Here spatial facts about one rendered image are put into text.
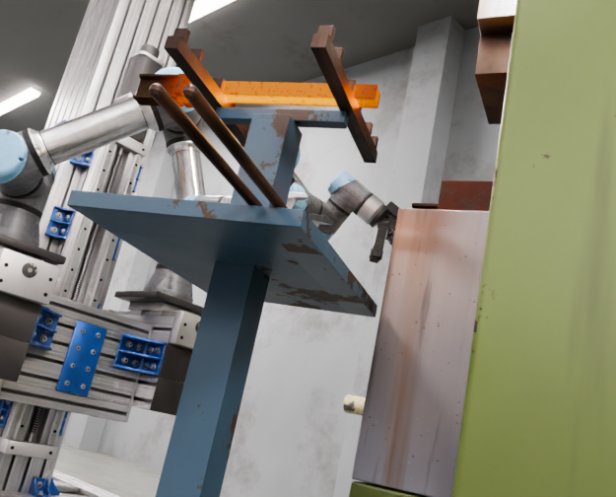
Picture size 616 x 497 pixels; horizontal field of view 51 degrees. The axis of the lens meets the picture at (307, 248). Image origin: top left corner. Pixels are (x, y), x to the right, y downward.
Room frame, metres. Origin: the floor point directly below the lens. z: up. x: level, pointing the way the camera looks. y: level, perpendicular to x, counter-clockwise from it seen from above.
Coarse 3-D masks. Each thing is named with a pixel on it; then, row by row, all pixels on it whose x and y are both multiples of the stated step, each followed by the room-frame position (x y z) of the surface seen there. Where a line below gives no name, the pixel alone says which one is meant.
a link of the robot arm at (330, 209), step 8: (328, 200) 1.67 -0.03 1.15; (328, 208) 1.65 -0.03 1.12; (336, 208) 1.66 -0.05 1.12; (328, 216) 1.65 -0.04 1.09; (336, 216) 1.67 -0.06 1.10; (344, 216) 1.67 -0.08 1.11; (320, 224) 1.66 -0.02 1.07; (336, 224) 1.68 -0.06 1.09; (328, 232) 1.69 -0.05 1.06; (328, 240) 1.72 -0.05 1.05
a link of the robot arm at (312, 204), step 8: (240, 144) 1.77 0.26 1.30; (296, 176) 1.63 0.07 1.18; (296, 184) 1.56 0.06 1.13; (304, 200) 1.58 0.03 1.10; (312, 200) 1.60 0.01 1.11; (320, 200) 1.63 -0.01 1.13; (296, 208) 1.58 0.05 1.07; (304, 208) 1.59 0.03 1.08; (312, 208) 1.61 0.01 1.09; (320, 208) 1.62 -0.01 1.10
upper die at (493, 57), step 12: (480, 36) 1.13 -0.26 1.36; (492, 36) 1.12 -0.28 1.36; (504, 36) 1.11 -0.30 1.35; (480, 48) 1.13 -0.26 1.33; (492, 48) 1.12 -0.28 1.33; (504, 48) 1.11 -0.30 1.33; (480, 60) 1.13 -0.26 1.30; (492, 60) 1.11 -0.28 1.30; (504, 60) 1.10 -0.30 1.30; (480, 72) 1.12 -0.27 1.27; (492, 72) 1.11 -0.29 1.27; (504, 72) 1.10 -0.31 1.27; (480, 84) 1.16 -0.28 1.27; (492, 84) 1.15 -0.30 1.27; (504, 84) 1.14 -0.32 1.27; (492, 96) 1.19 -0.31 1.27; (504, 96) 1.18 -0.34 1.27; (492, 108) 1.24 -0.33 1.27; (492, 120) 1.29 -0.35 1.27
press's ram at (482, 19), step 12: (480, 0) 1.08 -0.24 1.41; (492, 0) 1.07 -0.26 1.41; (504, 0) 1.06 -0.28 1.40; (516, 0) 1.05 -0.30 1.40; (480, 12) 1.08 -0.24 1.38; (492, 12) 1.07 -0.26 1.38; (504, 12) 1.06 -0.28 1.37; (480, 24) 1.10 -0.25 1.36; (492, 24) 1.09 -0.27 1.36; (504, 24) 1.08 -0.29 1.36
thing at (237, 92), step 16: (144, 80) 0.95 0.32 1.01; (160, 80) 0.94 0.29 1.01; (176, 80) 0.93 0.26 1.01; (144, 96) 0.94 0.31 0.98; (176, 96) 0.92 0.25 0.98; (240, 96) 0.89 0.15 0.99; (256, 96) 0.88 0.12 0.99; (272, 96) 0.87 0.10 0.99; (288, 96) 0.86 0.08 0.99; (304, 96) 0.85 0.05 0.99; (320, 96) 0.84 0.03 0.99; (368, 96) 0.82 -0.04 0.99
